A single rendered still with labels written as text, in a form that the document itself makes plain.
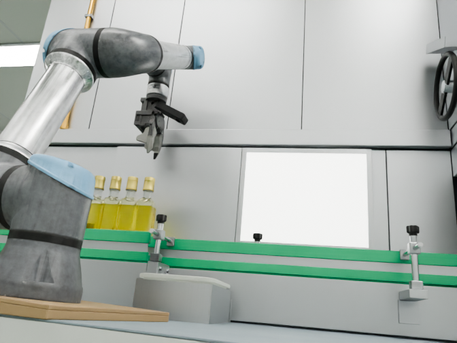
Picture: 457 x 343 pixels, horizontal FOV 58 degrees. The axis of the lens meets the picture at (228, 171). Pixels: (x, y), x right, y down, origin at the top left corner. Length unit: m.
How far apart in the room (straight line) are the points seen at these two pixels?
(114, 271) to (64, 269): 0.46
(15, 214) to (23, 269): 0.10
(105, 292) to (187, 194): 0.46
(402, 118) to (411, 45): 0.30
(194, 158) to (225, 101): 0.26
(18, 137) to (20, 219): 0.20
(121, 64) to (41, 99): 0.20
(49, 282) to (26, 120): 0.35
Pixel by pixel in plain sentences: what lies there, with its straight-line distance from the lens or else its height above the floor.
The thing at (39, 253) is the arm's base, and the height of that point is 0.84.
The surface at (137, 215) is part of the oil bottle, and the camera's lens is 1.31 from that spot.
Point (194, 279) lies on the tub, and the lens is 0.90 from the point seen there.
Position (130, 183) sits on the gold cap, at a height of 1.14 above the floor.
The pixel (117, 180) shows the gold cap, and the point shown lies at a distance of 1.39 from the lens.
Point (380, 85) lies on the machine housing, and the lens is 1.59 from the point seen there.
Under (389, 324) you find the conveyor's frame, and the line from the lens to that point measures 1.16.
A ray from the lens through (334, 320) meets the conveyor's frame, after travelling 1.15.
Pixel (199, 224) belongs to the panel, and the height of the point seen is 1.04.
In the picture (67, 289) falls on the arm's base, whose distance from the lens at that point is 0.71.
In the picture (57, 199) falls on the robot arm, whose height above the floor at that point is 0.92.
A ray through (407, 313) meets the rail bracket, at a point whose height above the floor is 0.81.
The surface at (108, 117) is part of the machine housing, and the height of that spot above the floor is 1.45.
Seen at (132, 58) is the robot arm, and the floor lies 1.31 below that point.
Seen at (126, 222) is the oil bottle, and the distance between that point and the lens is 1.32.
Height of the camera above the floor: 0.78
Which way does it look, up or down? 18 degrees up
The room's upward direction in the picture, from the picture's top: 5 degrees clockwise
